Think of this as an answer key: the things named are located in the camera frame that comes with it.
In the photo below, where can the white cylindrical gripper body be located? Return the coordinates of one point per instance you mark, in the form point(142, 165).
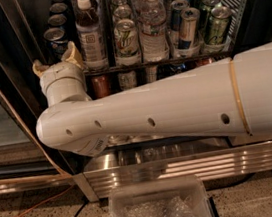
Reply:
point(59, 73)

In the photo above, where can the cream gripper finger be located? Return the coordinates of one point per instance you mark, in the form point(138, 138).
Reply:
point(73, 56)
point(39, 68)

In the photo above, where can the blue pepsi can front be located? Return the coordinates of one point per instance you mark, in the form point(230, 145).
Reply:
point(56, 42)

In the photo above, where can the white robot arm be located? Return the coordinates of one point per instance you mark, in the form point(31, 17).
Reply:
point(229, 97)

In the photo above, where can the orange can middle shelf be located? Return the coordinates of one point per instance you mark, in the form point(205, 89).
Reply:
point(101, 86)

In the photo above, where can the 7up can front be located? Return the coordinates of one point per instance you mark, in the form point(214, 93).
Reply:
point(126, 42)

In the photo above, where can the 7up can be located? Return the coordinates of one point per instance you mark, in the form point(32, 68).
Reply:
point(117, 3)
point(126, 42)
point(122, 12)

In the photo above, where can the stainless steel fridge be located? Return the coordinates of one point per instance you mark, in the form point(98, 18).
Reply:
point(129, 160)

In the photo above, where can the white can middle shelf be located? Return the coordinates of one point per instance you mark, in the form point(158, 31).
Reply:
point(127, 80)

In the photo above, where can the silver can middle shelf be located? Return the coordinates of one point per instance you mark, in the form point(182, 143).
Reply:
point(151, 74)

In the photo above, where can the glass fridge door left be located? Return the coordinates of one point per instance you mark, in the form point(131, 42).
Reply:
point(22, 158)

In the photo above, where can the blue can middle shelf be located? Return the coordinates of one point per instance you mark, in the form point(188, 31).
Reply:
point(174, 69)

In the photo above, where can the red bull can front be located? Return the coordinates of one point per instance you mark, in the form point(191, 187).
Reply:
point(188, 28)

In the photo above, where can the red can middle shelf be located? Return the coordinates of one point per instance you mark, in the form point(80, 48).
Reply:
point(203, 62)

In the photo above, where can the green soda can front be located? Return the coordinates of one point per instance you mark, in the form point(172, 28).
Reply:
point(216, 29)

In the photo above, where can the brown tea bottle front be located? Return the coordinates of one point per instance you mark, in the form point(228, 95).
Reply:
point(90, 35)

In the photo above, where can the water bottle front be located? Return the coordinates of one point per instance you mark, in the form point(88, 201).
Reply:
point(152, 29)

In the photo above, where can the clear plastic bin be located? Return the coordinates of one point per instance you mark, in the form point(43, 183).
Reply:
point(181, 197)

